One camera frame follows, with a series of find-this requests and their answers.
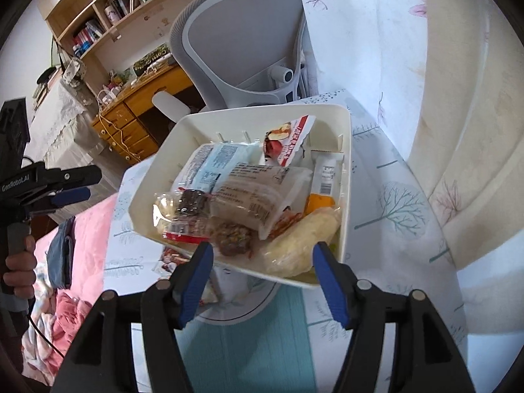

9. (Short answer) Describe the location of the black cable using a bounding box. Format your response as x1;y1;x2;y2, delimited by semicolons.
25;311;62;361

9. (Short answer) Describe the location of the red white snack packet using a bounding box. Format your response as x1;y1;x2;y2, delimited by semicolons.
263;115;317;167

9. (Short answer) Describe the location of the white lace cloth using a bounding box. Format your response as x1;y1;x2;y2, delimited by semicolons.
28;78;105;162

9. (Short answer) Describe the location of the blue white snack packet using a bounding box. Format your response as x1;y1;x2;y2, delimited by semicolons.
171;142;256;192

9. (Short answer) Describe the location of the round brown cookie packet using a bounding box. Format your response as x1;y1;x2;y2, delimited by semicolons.
210;221;256;258

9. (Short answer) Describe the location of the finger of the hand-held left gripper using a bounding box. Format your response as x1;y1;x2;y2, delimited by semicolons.
41;165;102;192
30;186;91;215

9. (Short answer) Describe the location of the small red snack packet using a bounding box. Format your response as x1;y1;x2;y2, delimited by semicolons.
270;211;304;238

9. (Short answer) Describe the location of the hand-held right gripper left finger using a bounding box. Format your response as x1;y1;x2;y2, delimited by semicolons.
51;242;214;393

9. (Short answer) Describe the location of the teal table mat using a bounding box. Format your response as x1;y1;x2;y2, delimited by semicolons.
176;284;314;393

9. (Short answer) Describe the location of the pale yellow bread packet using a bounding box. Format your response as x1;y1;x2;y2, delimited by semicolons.
261;207;341;278

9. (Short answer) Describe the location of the red strip snack packet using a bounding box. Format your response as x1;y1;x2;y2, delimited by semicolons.
163;229;214;243

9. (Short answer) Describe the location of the grey office chair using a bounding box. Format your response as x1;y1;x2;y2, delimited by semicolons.
151;0;312;121

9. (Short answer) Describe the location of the white leaf print curtain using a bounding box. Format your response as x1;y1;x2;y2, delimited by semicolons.
292;0;524;336

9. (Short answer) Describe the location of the pink floral garment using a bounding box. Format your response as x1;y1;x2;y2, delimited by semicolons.
20;289;95;385

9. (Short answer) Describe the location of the row of books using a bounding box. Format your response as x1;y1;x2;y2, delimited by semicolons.
73;0;160;56

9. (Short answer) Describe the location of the person's left hand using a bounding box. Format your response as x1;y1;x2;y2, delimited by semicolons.
2;235;37;295

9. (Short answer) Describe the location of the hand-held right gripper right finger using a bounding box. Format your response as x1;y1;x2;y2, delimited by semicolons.
312;241;476;393

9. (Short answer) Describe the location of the blue denim cloth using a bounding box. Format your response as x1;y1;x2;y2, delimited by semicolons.
46;216;77;289

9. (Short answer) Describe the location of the dark chocolate snack packet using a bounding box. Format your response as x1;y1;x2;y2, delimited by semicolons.
153;188;214;232

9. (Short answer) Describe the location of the clear labelled snack packet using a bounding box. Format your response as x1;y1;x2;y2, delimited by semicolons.
211;163;312;241

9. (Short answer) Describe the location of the dark red snack packet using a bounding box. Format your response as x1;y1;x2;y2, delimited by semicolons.
158;248;193;275

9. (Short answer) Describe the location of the white round plate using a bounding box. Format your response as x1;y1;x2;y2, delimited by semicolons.
200;268;284;327

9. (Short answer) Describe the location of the dark green printed box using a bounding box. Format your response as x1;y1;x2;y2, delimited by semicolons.
133;44;178;75

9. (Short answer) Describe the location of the wooden desk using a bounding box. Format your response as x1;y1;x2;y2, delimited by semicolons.
91;63;195;166

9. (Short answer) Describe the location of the white orange snack packet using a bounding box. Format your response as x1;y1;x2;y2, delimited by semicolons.
305;151;345;215

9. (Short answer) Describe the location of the white plastic tray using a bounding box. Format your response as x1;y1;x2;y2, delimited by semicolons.
128;104;353;289

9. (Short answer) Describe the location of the wooden bookshelf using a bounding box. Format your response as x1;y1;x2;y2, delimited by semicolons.
44;0;230;91

